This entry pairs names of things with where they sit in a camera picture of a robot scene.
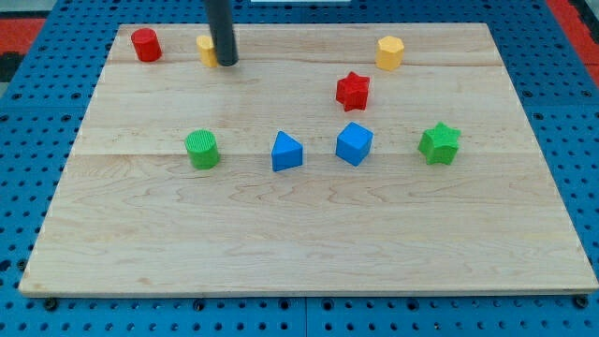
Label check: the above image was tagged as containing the red star block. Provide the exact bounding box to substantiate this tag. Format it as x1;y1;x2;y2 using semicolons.
335;71;370;111

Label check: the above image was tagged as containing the green star block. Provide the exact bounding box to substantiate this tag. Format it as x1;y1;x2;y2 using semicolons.
417;122;461;165

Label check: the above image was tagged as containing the yellow hexagon block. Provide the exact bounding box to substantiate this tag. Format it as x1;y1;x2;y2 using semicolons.
375;36;404;71

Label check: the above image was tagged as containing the blue triangle block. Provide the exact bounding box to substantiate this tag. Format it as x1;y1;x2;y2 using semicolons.
270;131;303;171

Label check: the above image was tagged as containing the wooden board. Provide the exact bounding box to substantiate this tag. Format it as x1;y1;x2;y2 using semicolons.
20;23;598;298

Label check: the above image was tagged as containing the blue cube block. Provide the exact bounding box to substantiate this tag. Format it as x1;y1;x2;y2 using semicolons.
335;122;373;167

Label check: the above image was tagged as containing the green cylinder block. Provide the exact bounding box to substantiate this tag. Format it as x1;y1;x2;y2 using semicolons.
184;129;220;169

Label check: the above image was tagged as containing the yellow block behind rod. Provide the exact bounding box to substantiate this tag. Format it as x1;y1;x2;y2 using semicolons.
196;36;218;67

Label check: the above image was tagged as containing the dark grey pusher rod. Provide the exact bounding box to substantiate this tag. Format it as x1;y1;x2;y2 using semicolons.
204;0;239;66

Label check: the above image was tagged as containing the red cylinder block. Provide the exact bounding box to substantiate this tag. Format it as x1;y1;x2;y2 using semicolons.
131;28;162;62

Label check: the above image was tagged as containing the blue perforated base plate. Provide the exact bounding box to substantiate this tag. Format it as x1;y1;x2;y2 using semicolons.
1;1;598;336

